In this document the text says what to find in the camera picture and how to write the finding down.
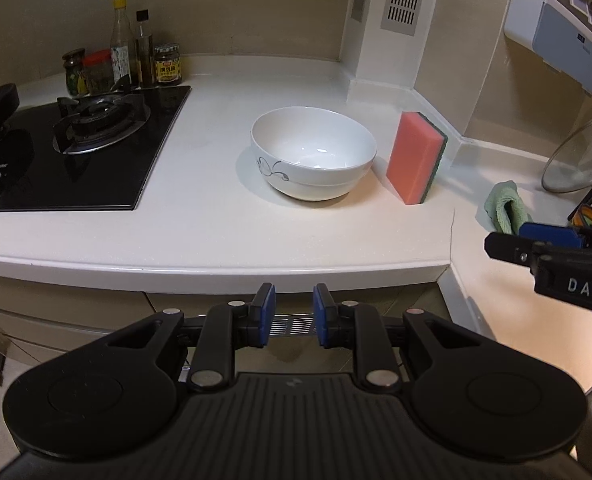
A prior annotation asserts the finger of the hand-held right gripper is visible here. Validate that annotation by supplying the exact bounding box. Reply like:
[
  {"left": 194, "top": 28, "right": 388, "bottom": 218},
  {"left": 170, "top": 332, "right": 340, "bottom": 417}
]
[
  {"left": 484, "top": 232, "right": 552, "bottom": 276},
  {"left": 518, "top": 222, "right": 592, "bottom": 253}
]

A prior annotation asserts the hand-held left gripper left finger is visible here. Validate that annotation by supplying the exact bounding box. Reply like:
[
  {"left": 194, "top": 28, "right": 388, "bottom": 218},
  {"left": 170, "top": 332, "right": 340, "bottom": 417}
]
[{"left": 106, "top": 282, "right": 277, "bottom": 393}]

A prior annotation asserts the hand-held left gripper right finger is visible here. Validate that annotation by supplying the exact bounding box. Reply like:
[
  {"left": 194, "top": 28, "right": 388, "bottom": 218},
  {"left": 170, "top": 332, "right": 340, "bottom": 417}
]
[{"left": 313, "top": 282, "right": 482, "bottom": 391}]

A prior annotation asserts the pink and green sponge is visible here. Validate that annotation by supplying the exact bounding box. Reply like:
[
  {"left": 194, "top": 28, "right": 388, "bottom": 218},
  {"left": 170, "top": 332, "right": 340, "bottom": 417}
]
[{"left": 386, "top": 111, "right": 449, "bottom": 206}]

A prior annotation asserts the white ceramic bowl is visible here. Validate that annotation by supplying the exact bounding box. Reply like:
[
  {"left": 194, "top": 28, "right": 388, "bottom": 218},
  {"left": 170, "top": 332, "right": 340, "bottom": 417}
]
[{"left": 250, "top": 106, "right": 377, "bottom": 202}]

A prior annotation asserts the green cloth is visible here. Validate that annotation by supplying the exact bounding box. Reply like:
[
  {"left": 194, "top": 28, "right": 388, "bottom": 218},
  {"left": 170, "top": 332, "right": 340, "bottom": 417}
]
[{"left": 484, "top": 181, "right": 532, "bottom": 236}]

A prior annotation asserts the orange and black utensil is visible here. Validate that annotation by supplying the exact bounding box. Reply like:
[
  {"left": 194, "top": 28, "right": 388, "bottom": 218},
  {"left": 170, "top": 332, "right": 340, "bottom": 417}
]
[{"left": 567, "top": 180, "right": 592, "bottom": 229}]

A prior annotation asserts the glass pot lid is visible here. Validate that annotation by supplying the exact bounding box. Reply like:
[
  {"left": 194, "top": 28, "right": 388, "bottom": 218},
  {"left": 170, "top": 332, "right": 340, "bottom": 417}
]
[{"left": 541, "top": 108, "right": 592, "bottom": 193}]

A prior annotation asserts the beige kitchen cabinet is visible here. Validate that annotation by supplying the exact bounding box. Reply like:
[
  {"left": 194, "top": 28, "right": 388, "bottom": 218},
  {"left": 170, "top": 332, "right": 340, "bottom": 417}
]
[{"left": 0, "top": 270, "right": 452, "bottom": 391}]

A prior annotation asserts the black glass gas hob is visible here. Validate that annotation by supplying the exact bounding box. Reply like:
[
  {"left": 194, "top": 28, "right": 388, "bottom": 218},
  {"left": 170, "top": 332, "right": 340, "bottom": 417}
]
[{"left": 0, "top": 85, "right": 193, "bottom": 212}]

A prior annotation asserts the gas burner with pan support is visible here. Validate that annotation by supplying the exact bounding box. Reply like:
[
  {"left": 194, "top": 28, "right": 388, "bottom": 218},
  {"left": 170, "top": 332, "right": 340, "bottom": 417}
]
[{"left": 52, "top": 75, "right": 151, "bottom": 155}]

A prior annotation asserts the jar with yellow label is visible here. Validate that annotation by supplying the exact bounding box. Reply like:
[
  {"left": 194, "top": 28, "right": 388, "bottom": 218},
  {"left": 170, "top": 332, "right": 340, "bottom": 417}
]
[{"left": 154, "top": 43, "right": 183, "bottom": 86}]

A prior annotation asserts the dark bottle with black cap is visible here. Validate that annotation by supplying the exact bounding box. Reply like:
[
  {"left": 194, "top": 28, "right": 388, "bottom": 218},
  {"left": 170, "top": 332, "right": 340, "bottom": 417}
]
[{"left": 134, "top": 9, "right": 155, "bottom": 87}]

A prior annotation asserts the red lid pickle jar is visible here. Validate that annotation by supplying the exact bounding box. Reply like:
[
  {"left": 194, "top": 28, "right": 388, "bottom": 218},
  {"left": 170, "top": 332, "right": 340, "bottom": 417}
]
[{"left": 82, "top": 50, "right": 114, "bottom": 95}]

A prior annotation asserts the clear bottle with yellow cap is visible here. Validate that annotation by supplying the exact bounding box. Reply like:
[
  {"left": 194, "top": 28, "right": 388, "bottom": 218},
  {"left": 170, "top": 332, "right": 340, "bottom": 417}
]
[{"left": 110, "top": 0, "right": 132, "bottom": 86}]

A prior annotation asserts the green pickle jar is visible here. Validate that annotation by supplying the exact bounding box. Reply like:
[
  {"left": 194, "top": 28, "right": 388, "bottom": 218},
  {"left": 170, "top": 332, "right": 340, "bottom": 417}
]
[{"left": 62, "top": 48, "right": 89, "bottom": 98}]

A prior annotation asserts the white wall appliance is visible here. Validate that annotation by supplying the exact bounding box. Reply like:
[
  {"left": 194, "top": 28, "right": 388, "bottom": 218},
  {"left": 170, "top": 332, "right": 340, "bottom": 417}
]
[{"left": 503, "top": 0, "right": 592, "bottom": 98}]

